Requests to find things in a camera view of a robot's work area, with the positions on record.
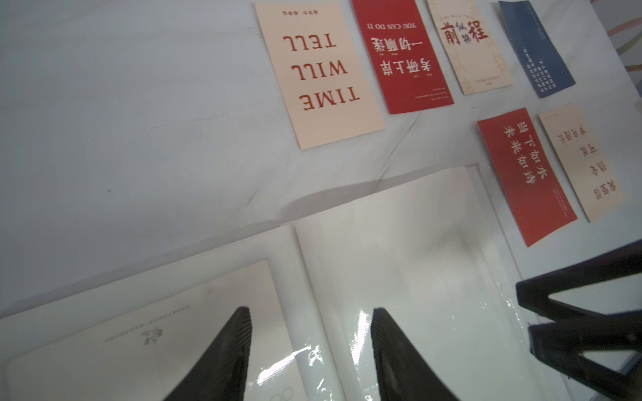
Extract dark blue card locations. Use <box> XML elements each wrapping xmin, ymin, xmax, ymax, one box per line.
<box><xmin>498</xmin><ymin>1</ymin><xmax>576</xmax><ymax>99</ymax></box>

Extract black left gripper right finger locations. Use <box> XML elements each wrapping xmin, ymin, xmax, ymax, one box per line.
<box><xmin>370</xmin><ymin>307</ymin><xmax>457</xmax><ymax>401</ymax></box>

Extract beige time will tell card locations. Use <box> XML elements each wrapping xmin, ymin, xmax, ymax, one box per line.
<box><xmin>254</xmin><ymin>1</ymin><xmax>385</xmax><ymax>150</ymax></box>

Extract beige card red characters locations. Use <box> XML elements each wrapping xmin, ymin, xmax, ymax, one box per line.
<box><xmin>426</xmin><ymin>0</ymin><xmax>513</xmax><ymax>95</ymax></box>

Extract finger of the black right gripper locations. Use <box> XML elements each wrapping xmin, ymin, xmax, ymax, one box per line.
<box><xmin>528</xmin><ymin>311</ymin><xmax>641</xmax><ymax>400</ymax></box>
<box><xmin>515</xmin><ymin>241</ymin><xmax>641</xmax><ymax>321</ymax></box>

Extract red you can do it card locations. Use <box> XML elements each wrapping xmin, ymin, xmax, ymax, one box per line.
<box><xmin>351</xmin><ymin>0</ymin><xmax>454</xmax><ymax>115</ymax></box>

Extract pale beige card lower right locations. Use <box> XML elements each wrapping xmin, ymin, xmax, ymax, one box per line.
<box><xmin>538</xmin><ymin>103</ymin><xmax>625</xmax><ymax>222</ymax></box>

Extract white photo album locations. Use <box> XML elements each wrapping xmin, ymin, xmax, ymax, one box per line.
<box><xmin>1</xmin><ymin>167</ymin><xmax>565</xmax><ymax>400</ymax></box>

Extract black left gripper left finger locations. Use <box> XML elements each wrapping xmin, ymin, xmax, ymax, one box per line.
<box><xmin>165</xmin><ymin>307</ymin><xmax>252</xmax><ymax>401</ymax></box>

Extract red card lower right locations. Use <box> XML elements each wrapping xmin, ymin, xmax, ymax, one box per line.
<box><xmin>477</xmin><ymin>108</ymin><xmax>577</xmax><ymax>247</ymax></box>

